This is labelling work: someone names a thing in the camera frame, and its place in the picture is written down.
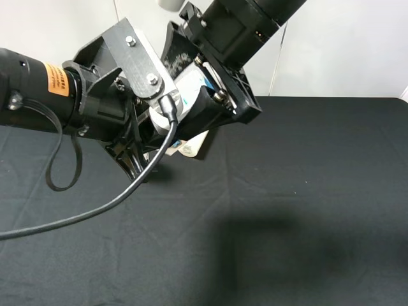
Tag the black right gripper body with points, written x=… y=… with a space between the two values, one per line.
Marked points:
x=227 y=34

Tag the white cylindrical tube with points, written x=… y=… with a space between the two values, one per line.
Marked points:
x=192 y=147

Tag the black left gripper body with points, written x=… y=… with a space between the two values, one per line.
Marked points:
x=107 y=110

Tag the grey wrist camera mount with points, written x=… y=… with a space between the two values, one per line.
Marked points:
x=121 y=46

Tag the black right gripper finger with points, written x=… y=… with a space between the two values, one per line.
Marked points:
x=179 y=52
x=210 y=110

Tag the white blue milk carton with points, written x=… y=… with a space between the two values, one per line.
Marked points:
x=189 y=87

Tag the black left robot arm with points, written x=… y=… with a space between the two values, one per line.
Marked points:
x=38 y=96

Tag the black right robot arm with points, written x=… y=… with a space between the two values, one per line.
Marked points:
x=274 y=15

